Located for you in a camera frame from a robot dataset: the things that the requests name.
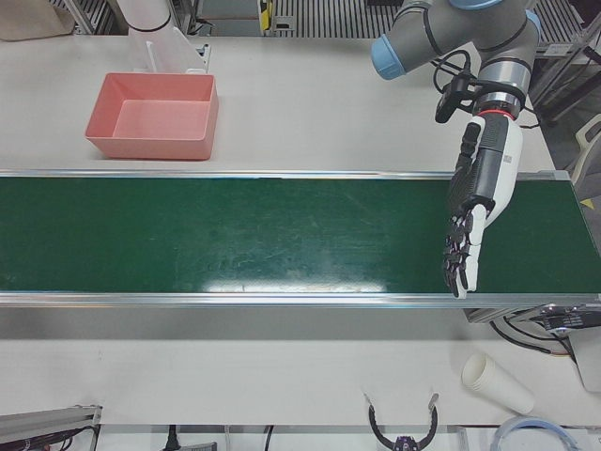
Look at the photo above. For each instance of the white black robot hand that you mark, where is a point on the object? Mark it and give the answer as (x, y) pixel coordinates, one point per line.
(497, 160)

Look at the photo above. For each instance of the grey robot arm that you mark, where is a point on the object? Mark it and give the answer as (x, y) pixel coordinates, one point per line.
(460, 28)

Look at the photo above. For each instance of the pink plastic box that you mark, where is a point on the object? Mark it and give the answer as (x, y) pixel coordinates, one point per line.
(155, 122)

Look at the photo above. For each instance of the white chair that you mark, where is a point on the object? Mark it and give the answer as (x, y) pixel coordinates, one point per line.
(589, 141)

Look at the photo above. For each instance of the stacked white paper cups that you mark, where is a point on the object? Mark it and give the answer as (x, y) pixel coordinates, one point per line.
(497, 383)

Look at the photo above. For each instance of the yellow plastic object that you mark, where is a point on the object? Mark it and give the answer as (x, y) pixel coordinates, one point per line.
(266, 14)

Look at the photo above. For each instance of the green conveyor belt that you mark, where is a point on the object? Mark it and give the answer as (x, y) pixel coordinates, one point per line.
(235, 235)

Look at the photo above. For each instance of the black curved clamp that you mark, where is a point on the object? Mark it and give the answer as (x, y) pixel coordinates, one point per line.
(375, 423)

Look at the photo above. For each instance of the beige curtain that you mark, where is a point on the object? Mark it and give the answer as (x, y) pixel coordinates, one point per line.
(28, 19)

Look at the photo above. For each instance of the aluminium profile bar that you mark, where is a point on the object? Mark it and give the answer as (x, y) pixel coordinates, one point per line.
(47, 418)

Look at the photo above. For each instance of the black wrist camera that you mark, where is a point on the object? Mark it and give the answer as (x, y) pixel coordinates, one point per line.
(450, 99)

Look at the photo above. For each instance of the white column with bracket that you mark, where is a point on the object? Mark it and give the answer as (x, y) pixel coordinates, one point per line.
(145, 19)

